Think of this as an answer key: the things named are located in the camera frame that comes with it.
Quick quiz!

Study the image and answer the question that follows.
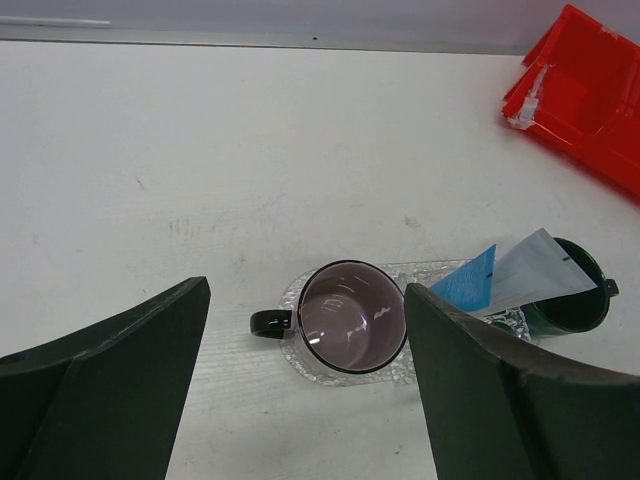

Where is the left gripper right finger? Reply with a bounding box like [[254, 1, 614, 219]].
[[404, 283, 639, 479]]

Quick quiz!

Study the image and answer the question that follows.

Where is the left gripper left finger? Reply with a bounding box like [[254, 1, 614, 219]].
[[1, 277, 211, 479]]

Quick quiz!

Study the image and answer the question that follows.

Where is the dark green mug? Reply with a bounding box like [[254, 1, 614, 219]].
[[521, 237, 619, 338]]

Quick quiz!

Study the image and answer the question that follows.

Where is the blue toothpaste tube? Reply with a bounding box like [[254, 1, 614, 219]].
[[429, 245, 496, 313]]

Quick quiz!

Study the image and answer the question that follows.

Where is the white orange-capped toothpaste tube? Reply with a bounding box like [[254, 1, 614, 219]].
[[477, 228, 596, 316]]

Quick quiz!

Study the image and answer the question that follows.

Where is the purple cup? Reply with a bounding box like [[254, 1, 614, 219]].
[[250, 260, 407, 375]]

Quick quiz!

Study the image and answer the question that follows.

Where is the clear textured plastic tray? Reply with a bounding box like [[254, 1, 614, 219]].
[[280, 259, 533, 387]]

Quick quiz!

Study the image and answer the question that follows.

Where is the red divided bin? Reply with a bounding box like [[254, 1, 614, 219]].
[[502, 4, 639, 196]]

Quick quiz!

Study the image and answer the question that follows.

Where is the aluminium rail frame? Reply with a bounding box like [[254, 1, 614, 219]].
[[1, 16, 530, 55]]

